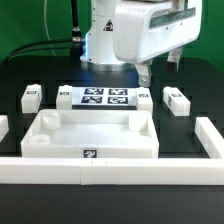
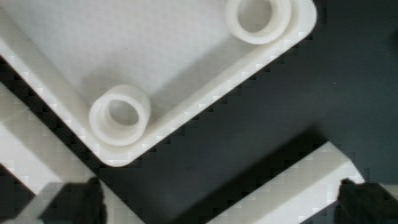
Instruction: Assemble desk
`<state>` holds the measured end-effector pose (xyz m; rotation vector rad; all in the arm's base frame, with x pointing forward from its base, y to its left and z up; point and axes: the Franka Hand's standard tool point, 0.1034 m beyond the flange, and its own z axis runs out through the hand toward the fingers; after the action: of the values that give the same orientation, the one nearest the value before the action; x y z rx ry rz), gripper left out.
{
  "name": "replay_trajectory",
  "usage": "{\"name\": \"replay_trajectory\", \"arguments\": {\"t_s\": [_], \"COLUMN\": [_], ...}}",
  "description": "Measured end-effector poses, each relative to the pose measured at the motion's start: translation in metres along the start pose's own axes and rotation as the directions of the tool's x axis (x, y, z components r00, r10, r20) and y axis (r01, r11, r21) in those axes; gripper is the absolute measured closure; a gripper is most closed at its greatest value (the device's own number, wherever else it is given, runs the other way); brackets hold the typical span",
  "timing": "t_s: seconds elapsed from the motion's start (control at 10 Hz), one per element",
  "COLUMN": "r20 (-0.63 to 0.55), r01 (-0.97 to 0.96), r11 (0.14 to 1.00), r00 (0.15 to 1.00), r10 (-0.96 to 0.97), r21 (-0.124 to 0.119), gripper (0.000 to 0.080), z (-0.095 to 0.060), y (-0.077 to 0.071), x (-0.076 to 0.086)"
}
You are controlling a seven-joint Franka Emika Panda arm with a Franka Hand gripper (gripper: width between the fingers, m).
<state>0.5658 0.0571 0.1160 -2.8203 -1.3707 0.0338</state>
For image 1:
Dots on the white right fence bar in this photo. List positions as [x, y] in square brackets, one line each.
[210, 138]

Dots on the fiducial marker sheet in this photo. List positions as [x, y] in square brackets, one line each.
[104, 96]

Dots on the white left fence block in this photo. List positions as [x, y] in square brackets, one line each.
[4, 128]

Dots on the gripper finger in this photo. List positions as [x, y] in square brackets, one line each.
[173, 60]
[144, 73]

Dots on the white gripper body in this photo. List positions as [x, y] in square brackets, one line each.
[143, 30]

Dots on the white desk top tray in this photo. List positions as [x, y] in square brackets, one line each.
[91, 134]

